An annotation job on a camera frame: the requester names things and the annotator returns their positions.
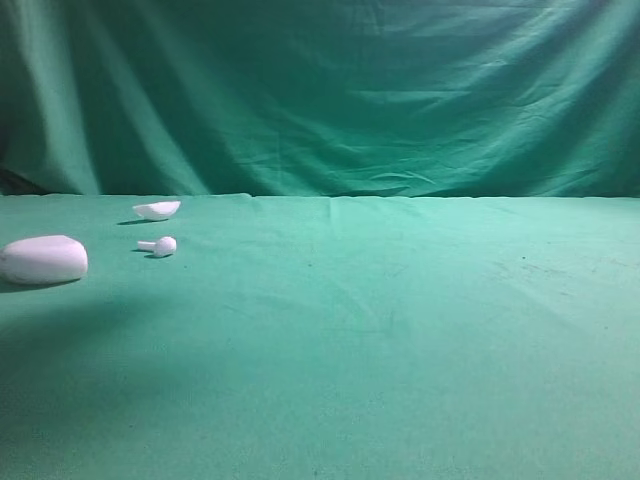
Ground white earbud near left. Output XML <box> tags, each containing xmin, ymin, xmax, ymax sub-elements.
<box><xmin>137</xmin><ymin>236</ymin><xmax>177</xmax><ymax>258</ymax></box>

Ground white earbud case lid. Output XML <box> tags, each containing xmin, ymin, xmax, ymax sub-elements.
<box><xmin>132</xmin><ymin>201</ymin><xmax>181</xmax><ymax>222</ymax></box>

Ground white earbud case body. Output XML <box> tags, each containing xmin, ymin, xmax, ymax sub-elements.
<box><xmin>1</xmin><ymin>235</ymin><xmax>89</xmax><ymax>285</ymax></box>

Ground green table cloth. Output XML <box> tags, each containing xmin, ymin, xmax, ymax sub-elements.
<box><xmin>1</xmin><ymin>195</ymin><xmax>639</xmax><ymax>479</ymax></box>

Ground green backdrop cloth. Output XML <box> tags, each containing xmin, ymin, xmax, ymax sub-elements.
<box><xmin>1</xmin><ymin>1</ymin><xmax>639</xmax><ymax>197</ymax></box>

